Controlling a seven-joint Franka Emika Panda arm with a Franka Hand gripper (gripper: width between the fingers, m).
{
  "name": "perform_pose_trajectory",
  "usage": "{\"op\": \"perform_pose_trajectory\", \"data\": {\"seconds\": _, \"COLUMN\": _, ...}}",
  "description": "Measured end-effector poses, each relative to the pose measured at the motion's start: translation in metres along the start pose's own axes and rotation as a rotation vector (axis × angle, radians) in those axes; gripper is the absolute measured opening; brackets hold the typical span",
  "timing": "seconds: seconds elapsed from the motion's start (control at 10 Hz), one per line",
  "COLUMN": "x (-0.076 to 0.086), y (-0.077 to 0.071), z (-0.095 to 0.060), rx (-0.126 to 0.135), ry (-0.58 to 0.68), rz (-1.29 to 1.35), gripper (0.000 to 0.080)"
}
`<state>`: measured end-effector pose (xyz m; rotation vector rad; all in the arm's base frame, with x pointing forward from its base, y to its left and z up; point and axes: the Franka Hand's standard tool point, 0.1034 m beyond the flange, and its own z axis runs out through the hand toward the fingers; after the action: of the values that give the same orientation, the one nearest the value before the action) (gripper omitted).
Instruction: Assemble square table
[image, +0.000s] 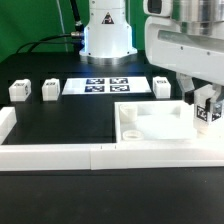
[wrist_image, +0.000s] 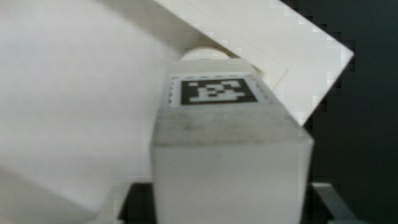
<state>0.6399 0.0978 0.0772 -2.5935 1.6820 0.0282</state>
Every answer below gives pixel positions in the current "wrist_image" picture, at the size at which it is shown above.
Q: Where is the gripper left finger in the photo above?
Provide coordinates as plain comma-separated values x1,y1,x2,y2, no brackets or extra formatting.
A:
117,183,156,224

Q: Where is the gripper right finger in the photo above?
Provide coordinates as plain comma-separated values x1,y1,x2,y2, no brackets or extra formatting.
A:
300,182,355,224

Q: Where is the white leg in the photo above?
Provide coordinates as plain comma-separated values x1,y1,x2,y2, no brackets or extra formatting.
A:
151,48,312,224

